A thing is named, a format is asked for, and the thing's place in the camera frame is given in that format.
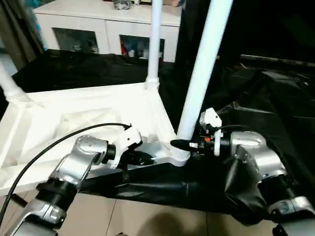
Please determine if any white plastic table leg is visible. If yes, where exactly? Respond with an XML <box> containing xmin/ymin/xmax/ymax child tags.
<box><xmin>0</xmin><ymin>61</ymin><xmax>30</xmax><ymax>103</ymax></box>
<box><xmin>145</xmin><ymin>0</ymin><xmax>164</xmax><ymax>90</ymax></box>
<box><xmin>177</xmin><ymin>0</ymin><xmax>234</xmax><ymax>160</ymax></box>

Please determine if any light blue box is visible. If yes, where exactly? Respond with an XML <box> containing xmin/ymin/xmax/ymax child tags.
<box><xmin>33</xmin><ymin>14</ymin><xmax>47</xmax><ymax>52</ymax></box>

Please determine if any dark metal stand leg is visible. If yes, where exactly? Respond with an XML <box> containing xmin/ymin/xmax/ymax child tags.
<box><xmin>11</xmin><ymin>194</ymin><xmax>28</xmax><ymax>206</ymax></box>

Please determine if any black mat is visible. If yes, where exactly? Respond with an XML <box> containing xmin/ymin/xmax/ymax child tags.
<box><xmin>12</xmin><ymin>49</ymin><xmax>315</xmax><ymax>227</ymax></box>

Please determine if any white cabinet with glass doors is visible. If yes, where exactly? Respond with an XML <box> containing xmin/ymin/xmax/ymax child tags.
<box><xmin>33</xmin><ymin>0</ymin><xmax>183</xmax><ymax>63</ymax></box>

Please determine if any white plastic table top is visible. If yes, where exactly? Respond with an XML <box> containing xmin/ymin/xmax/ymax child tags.
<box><xmin>0</xmin><ymin>82</ymin><xmax>191</xmax><ymax>196</ymax></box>

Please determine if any grey curtain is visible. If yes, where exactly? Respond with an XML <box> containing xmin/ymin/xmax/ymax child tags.
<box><xmin>0</xmin><ymin>0</ymin><xmax>46</xmax><ymax>64</ymax></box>

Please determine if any glass bowl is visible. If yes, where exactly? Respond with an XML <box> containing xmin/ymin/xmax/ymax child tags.
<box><xmin>112</xmin><ymin>0</ymin><xmax>131</xmax><ymax>10</ymax></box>

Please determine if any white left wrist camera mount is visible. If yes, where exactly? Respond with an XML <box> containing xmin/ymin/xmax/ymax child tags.
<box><xmin>112</xmin><ymin>125</ymin><xmax>143</xmax><ymax>170</ymax></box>

